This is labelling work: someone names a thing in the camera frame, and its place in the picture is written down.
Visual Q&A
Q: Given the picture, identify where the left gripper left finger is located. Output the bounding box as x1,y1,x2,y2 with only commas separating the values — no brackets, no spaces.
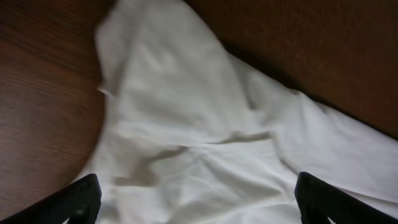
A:
1,174,101,224

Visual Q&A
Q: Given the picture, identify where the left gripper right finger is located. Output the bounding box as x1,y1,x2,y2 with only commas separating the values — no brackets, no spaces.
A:
294,172,397,224

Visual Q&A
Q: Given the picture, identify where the white t-shirt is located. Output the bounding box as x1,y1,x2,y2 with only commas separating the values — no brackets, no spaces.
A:
83,1,397,223

